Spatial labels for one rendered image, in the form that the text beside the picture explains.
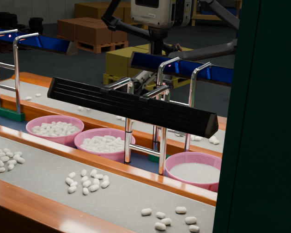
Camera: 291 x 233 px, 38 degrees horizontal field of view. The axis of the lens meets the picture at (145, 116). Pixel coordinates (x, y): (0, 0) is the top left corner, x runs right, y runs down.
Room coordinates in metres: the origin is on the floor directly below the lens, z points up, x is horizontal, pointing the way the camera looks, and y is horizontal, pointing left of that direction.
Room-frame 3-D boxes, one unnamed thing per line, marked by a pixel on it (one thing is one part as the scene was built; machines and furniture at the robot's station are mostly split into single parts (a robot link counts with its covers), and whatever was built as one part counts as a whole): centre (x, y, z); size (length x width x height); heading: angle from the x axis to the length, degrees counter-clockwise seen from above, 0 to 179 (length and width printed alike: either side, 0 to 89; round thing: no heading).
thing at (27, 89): (2.08, 0.16, 0.73); 1.81 x 0.30 x 0.02; 62
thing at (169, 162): (1.50, -0.22, 0.72); 0.27 x 0.27 x 0.10
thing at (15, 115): (2.21, 0.70, 0.90); 0.20 x 0.19 x 0.45; 62
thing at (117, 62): (5.29, -0.07, 0.20); 1.16 x 0.83 x 0.40; 136
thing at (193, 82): (1.76, -0.16, 0.90); 0.20 x 0.19 x 0.45; 62
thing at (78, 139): (1.70, 0.17, 0.72); 0.27 x 0.27 x 0.10
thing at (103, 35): (7.36, 1.00, 0.20); 1.14 x 0.83 x 0.39; 43
